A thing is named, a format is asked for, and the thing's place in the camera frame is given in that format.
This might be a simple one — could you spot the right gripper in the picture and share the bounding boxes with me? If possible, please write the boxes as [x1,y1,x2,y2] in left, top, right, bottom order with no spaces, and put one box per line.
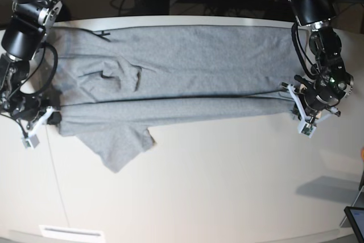
[1,94,62,126]

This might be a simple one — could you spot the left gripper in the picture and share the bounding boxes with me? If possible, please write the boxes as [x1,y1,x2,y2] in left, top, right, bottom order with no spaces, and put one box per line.
[294,75,354,114]

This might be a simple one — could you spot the grey T-shirt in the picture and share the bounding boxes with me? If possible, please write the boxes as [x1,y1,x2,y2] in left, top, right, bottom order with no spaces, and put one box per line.
[48,26,303,172]

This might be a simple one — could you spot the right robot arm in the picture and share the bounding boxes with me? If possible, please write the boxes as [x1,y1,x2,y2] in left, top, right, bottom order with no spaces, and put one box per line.
[1,0,63,122]

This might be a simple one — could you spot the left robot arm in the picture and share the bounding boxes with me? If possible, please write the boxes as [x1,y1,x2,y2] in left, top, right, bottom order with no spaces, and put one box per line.
[287,0,354,125]

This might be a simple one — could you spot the white paper label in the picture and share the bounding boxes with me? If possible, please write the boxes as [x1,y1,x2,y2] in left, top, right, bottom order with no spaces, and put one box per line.
[39,224,105,237]

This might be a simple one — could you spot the black tablet screen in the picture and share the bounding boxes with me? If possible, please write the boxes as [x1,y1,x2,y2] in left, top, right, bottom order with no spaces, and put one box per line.
[344,207,363,243]

